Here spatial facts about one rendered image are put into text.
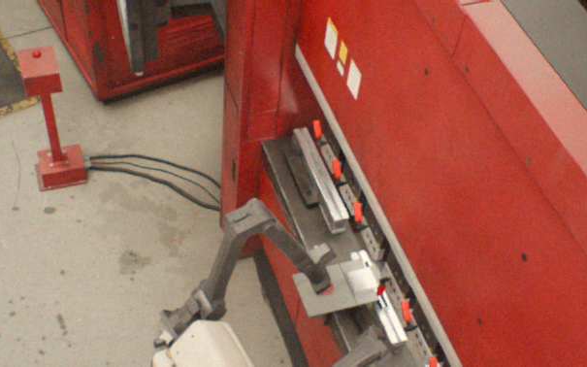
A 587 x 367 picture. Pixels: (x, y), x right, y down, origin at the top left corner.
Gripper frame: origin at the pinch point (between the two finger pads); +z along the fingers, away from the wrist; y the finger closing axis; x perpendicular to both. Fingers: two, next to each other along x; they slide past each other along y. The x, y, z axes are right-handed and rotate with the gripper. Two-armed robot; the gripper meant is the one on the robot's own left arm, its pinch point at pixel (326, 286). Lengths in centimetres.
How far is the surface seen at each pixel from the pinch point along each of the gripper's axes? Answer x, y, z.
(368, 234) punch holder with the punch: -22.1, 4.3, -10.2
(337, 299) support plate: -0.8, -4.3, 4.0
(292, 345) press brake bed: 42, 32, 89
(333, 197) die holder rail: -14.1, 41.8, 14.3
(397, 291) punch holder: -22.3, -20.3, -11.1
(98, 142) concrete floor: 97, 186, 61
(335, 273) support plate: -3.8, 6.2, 5.5
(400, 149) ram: -45, -1, -52
